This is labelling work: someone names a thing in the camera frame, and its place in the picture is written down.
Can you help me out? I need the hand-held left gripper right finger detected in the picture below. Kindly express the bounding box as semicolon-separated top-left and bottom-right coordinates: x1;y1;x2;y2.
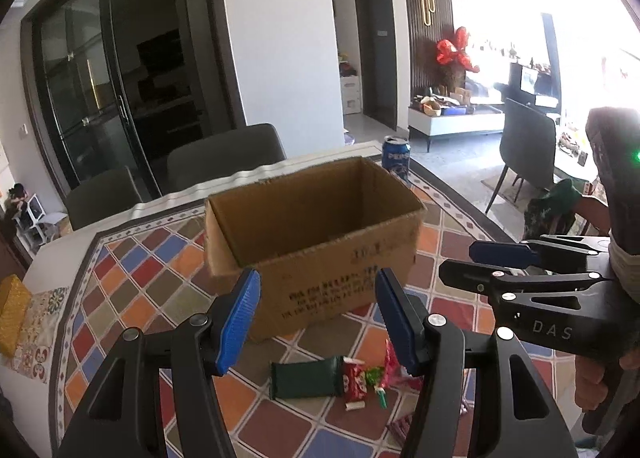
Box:
375;268;571;458

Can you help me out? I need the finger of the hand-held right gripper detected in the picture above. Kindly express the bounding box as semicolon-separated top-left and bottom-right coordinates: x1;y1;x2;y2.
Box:
439;259;616;314
469;235;611;273

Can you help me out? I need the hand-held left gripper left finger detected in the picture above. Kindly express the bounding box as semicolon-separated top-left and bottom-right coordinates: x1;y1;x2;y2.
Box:
55;268;262;458

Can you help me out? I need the pink snack packet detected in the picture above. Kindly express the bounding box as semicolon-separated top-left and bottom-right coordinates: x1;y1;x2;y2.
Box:
384;338;417;389

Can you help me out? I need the green lollipop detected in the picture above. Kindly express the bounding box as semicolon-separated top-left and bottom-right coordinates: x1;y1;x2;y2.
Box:
364;367;388;409

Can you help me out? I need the red candy packet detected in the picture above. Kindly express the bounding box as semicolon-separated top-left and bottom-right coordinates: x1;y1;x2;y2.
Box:
344;358;368;397

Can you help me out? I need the dark green snack packet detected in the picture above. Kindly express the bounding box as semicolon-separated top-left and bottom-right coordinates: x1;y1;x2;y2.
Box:
270;355;347;400

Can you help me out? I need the cardboard box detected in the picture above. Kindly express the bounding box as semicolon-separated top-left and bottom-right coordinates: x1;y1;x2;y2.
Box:
204;156;427;343

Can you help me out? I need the brown purple snack packet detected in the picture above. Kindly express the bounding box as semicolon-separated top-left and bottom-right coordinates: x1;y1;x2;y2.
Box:
387;413;416;443

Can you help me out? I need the person's right hand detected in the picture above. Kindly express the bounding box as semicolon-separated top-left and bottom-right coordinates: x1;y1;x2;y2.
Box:
574;357;608;412

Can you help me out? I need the green garment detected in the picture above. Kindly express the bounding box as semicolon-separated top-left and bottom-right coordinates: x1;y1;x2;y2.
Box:
522;178;583;240

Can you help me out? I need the colourful checked tablecloth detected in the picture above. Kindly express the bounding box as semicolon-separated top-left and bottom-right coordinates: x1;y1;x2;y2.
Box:
47;153;601;458

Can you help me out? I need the dark dining chair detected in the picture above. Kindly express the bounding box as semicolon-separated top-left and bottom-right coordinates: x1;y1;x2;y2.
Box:
485;98;558;215

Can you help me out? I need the white low cabinet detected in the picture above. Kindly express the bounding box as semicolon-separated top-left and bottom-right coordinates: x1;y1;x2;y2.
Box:
407;102;506;153

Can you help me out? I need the blue soda can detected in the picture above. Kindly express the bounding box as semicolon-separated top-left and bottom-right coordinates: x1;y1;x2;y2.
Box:
382;135;412;184

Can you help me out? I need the grey dining chair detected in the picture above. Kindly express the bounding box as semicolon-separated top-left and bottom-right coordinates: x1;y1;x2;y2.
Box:
166;123;287;194
65;165;144;231

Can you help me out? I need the black piano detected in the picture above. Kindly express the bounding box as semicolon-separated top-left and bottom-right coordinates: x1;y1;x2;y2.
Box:
507;60;561;111

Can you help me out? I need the patterned placemat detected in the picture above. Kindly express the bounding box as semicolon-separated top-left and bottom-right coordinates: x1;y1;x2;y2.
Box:
12;285;69;384

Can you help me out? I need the red knot decoration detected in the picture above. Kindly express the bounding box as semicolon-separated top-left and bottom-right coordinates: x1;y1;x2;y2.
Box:
436;26;481;74

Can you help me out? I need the small white cabinet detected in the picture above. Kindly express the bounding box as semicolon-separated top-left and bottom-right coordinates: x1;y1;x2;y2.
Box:
339;75;362;115

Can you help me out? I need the white shoe rack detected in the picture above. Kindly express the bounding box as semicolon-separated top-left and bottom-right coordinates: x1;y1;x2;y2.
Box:
15;193;68;250

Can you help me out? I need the woven tissue box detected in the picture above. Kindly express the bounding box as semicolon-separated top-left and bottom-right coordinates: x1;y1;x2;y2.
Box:
0;274;33;358

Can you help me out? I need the dark doorway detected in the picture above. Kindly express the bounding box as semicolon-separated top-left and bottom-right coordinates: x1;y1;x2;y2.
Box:
352;0;399;132

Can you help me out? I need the glass sliding door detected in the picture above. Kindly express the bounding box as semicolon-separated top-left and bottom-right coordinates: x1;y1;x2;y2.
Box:
20;0;247;199

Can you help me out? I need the dark slatted wall panel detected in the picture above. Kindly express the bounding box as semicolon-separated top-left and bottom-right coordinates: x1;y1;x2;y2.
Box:
398;0;456;95

